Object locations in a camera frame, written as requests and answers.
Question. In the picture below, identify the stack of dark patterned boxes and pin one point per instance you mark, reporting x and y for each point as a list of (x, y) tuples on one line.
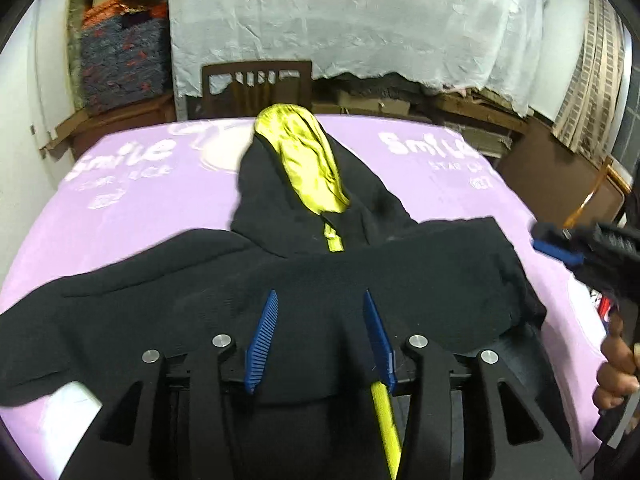
[(122, 60)]

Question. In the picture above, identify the person's right hand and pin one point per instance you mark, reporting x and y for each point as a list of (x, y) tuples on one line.
[(617, 370)]

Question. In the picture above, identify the black hoodie with yellow lining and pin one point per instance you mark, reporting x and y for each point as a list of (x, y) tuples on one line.
[(310, 280)]

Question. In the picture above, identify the white lace cover cloth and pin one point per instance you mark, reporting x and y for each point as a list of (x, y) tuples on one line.
[(350, 20)]

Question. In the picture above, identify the brown wooden panel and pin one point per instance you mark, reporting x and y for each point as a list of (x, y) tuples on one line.
[(540, 165)]

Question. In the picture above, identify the flat cardboard sheet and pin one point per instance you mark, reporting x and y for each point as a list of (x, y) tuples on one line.
[(65, 132)]

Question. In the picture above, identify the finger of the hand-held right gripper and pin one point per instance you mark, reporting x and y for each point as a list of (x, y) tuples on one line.
[(557, 242)]

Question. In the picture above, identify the brown wooden cabinet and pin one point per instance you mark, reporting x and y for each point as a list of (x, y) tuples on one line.
[(125, 120)]

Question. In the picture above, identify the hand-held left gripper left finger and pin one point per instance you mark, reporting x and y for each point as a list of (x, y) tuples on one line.
[(262, 340)]

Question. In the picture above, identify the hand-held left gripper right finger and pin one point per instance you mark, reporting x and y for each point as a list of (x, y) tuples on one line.
[(380, 345)]

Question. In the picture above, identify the purple printed bed sheet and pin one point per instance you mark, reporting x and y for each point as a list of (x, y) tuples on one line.
[(150, 200)]

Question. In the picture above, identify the dark wooden chair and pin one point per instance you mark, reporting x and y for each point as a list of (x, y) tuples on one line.
[(255, 67)]

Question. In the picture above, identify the checked beige curtain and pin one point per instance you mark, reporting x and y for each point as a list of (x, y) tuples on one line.
[(595, 70)]

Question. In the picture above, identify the pile of cardboard and boards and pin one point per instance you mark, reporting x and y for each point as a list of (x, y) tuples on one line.
[(400, 102)]

